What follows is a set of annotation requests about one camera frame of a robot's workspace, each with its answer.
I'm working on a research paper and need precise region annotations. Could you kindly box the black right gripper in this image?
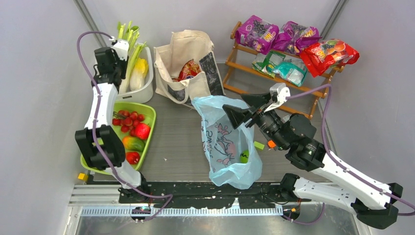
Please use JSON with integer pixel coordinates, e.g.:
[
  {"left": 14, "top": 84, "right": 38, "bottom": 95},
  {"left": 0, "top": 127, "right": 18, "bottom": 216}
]
[{"left": 221, "top": 92, "right": 289, "bottom": 150}]

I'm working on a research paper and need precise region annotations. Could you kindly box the yellow napa cabbage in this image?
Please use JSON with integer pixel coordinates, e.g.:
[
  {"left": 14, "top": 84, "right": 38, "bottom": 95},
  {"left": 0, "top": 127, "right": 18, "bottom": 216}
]
[{"left": 129, "top": 58, "right": 149, "bottom": 91}]

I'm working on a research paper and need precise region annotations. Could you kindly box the green celery bunch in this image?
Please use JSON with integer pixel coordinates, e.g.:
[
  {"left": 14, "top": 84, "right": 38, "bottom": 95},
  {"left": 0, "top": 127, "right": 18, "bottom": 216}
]
[{"left": 119, "top": 42, "right": 147, "bottom": 94}]

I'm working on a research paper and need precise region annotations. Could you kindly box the green custard apple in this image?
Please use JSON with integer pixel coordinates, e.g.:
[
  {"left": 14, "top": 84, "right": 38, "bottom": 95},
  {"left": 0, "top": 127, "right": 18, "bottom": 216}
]
[{"left": 240, "top": 150, "right": 250, "bottom": 164}]

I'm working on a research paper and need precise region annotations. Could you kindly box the blue plastic grocery bag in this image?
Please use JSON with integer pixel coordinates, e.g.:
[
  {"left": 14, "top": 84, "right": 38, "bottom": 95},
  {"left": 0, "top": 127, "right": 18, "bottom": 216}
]
[{"left": 192, "top": 95, "right": 262, "bottom": 189}]

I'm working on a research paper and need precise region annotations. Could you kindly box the red fruit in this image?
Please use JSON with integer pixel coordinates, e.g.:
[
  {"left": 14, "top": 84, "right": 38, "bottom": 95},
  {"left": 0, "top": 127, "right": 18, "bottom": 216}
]
[{"left": 134, "top": 122, "right": 151, "bottom": 140}]

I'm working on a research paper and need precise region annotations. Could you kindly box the canvas tote bag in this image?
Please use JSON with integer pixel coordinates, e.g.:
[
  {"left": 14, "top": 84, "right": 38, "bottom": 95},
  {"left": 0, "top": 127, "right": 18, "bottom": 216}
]
[{"left": 154, "top": 30, "right": 225, "bottom": 108}]

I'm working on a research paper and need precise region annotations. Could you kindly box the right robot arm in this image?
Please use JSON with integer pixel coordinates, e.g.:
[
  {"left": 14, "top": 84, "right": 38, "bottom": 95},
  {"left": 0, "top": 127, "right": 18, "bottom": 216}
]
[{"left": 223, "top": 94, "right": 403, "bottom": 230}]

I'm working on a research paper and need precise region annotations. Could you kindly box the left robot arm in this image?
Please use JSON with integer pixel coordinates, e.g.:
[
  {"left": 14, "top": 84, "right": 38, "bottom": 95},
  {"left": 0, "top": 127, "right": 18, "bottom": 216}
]
[{"left": 75, "top": 46, "right": 150, "bottom": 203}]

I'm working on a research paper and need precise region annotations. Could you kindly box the wooden rack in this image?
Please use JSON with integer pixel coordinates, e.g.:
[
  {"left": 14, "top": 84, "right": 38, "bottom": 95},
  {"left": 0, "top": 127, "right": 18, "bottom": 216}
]
[{"left": 222, "top": 21, "right": 345, "bottom": 121}]

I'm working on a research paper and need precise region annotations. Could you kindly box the green toy block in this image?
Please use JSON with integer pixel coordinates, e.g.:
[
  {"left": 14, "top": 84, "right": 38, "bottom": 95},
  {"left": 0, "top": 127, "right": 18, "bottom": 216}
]
[{"left": 254, "top": 141, "right": 265, "bottom": 150}]

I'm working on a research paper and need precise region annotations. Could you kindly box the white plastic basket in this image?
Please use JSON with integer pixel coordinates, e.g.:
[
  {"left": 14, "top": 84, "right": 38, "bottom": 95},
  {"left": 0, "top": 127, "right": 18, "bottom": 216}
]
[{"left": 116, "top": 46, "right": 154, "bottom": 103}]

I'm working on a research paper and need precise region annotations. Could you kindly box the orange toy piece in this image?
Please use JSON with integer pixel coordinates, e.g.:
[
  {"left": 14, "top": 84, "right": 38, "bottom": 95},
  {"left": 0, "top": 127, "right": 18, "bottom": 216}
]
[{"left": 267, "top": 140, "right": 277, "bottom": 149}]

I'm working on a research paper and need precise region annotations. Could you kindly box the green white snack bag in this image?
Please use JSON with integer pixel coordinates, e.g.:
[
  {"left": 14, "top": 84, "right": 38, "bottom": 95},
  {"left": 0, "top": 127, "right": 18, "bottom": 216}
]
[{"left": 252, "top": 51, "right": 286, "bottom": 78}]

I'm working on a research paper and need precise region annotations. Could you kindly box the red lychee bunch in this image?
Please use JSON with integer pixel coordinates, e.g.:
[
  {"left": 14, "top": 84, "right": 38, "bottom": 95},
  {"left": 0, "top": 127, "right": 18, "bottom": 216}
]
[{"left": 112, "top": 110, "right": 145, "bottom": 137}]

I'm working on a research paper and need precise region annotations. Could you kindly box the green plastic tray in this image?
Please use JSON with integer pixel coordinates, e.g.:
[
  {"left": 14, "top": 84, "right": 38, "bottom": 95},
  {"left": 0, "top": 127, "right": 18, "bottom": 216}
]
[{"left": 80, "top": 101, "right": 157, "bottom": 175}]

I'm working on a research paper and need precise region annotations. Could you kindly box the teal snack bag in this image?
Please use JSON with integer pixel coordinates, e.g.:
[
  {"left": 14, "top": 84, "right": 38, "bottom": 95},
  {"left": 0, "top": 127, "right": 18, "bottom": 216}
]
[{"left": 273, "top": 60, "right": 308, "bottom": 87}]

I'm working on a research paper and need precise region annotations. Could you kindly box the purple snack bag left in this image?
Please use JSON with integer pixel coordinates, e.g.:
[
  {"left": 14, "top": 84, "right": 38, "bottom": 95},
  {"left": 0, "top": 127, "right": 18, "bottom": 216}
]
[{"left": 235, "top": 15, "right": 279, "bottom": 55}]

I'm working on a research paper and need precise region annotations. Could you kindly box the purple snack bag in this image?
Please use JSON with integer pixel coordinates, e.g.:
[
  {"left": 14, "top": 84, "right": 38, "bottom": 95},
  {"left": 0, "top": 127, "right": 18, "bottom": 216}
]
[
  {"left": 272, "top": 21, "right": 321, "bottom": 55},
  {"left": 235, "top": 15, "right": 279, "bottom": 55}
]

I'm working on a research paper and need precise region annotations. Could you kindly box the green orange mango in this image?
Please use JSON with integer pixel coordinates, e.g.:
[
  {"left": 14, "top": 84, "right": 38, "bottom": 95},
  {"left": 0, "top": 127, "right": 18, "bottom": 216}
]
[{"left": 122, "top": 136, "right": 145, "bottom": 152}]

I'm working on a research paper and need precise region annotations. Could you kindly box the purple snack bag right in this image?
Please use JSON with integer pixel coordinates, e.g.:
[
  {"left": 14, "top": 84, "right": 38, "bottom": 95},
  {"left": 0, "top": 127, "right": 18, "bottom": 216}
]
[{"left": 272, "top": 21, "right": 321, "bottom": 55}]

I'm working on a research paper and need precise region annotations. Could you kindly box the red fruit candy bag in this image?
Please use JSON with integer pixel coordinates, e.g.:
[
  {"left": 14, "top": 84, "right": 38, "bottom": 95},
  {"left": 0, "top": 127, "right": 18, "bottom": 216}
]
[{"left": 299, "top": 39, "right": 360, "bottom": 77}]

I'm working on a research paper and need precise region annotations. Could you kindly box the red wax apple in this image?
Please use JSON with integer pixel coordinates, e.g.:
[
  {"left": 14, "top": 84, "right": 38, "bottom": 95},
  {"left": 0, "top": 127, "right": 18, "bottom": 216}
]
[{"left": 126, "top": 151, "right": 140, "bottom": 165}]

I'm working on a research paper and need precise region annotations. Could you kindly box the yellow toy block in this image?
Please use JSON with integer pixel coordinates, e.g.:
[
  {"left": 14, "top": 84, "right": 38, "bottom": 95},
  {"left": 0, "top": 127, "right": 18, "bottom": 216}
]
[{"left": 77, "top": 173, "right": 88, "bottom": 182}]

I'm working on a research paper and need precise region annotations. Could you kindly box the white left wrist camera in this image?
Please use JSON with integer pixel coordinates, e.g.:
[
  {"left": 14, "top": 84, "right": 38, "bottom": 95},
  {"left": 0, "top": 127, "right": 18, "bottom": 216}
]
[{"left": 109, "top": 36, "right": 129, "bottom": 62}]

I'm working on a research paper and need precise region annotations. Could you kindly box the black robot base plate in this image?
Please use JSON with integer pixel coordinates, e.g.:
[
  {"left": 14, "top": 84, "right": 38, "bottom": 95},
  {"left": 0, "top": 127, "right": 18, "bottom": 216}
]
[{"left": 118, "top": 182, "right": 300, "bottom": 209}]

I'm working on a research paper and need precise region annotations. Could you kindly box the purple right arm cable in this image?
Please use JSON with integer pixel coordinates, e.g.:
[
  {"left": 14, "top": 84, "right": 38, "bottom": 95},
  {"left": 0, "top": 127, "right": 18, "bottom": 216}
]
[{"left": 287, "top": 84, "right": 415, "bottom": 217}]

